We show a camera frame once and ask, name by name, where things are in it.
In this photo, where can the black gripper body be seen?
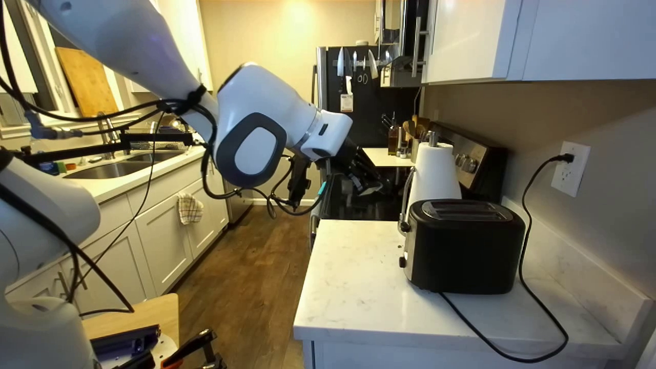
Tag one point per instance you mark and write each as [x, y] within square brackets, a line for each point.
[344, 158]

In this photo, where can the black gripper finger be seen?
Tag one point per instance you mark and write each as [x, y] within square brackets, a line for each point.
[374, 177]
[361, 182]

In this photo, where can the black toaster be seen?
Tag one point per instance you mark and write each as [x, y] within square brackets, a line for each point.
[465, 252]

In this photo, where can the dark glass bottle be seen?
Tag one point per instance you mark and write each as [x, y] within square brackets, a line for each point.
[395, 136]

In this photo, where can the white fridge note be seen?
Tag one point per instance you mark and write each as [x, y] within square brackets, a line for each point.
[348, 104]

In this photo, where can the wooden knife block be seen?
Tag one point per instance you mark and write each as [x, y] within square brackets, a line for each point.
[413, 133]

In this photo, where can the white paper towel roll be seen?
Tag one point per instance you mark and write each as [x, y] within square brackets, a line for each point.
[434, 175]
[432, 136]

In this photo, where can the black refrigerator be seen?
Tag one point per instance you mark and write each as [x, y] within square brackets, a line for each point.
[369, 104]

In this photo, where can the hanging dish towel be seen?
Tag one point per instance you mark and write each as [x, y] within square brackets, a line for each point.
[189, 207]

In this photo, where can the white sink cabinet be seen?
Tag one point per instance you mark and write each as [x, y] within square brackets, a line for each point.
[164, 238]

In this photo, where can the black red clamp tool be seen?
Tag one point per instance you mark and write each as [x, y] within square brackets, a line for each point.
[196, 345]

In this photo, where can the steel kitchen sink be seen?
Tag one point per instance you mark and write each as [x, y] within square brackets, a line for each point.
[109, 166]

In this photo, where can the metal sink faucet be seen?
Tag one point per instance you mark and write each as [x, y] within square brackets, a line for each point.
[105, 129]

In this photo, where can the white upper cabinet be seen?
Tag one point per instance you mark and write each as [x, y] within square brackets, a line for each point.
[581, 42]

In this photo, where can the wooden cutting board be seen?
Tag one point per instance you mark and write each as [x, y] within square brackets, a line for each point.
[84, 82]

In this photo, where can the blue black device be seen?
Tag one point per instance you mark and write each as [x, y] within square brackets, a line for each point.
[126, 345]

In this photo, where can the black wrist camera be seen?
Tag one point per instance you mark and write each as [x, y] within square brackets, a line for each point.
[298, 182]

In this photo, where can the white wall outlet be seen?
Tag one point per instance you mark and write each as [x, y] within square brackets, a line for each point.
[567, 178]

